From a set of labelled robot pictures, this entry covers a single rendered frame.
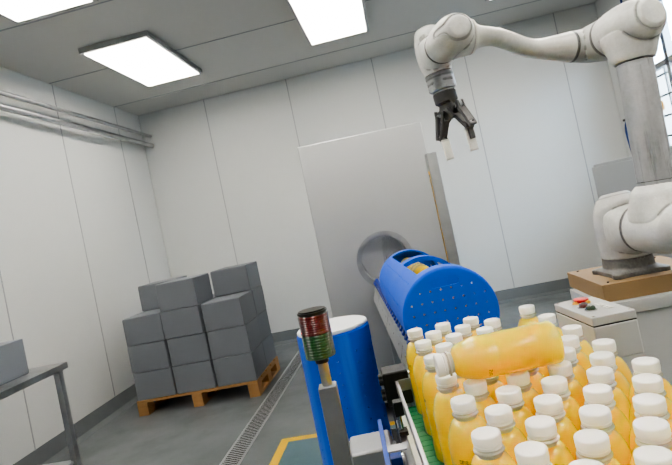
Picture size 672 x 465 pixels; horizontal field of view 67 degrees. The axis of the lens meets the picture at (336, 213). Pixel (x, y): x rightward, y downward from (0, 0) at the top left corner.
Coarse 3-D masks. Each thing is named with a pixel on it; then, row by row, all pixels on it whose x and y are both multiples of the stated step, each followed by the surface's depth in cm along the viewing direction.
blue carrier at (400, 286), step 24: (384, 264) 232; (408, 264) 190; (432, 264) 235; (384, 288) 209; (408, 288) 152; (432, 288) 149; (456, 288) 149; (480, 288) 149; (408, 312) 149; (432, 312) 149; (456, 312) 149; (480, 312) 149
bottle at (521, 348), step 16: (480, 336) 88; (496, 336) 87; (512, 336) 86; (528, 336) 86; (544, 336) 85; (560, 336) 85; (464, 352) 86; (480, 352) 85; (496, 352) 85; (512, 352) 85; (528, 352) 85; (544, 352) 85; (560, 352) 85; (464, 368) 85; (480, 368) 85; (496, 368) 85; (512, 368) 85; (528, 368) 86
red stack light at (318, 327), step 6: (324, 312) 105; (300, 318) 104; (306, 318) 103; (312, 318) 103; (318, 318) 104; (324, 318) 104; (300, 324) 105; (306, 324) 103; (312, 324) 103; (318, 324) 103; (324, 324) 104; (300, 330) 105; (306, 330) 104; (312, 330) 103; (318, 330) 103; (324, 330) 104; (306, 336) 104
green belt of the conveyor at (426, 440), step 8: (408, 408) 136; (416, 408) 135; (416, 416) 130; (416, 424) 125; (424, 432) 120; (424, 440) 116; (432, 440) 115; (424, 448) 112; (432, 448) 111; (432, 456) 108; (432, 464) 105; (440, 464) 104
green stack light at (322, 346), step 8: (312, 336) 104; (320, 336) 103; (328, 336) 104; (304, 344) 105; (312, 344) 103; (320, 344) 103; (328, 344) 104; (312, 352) 103; (320, 352) 103; (328, 352) 104; (312, 360) 104
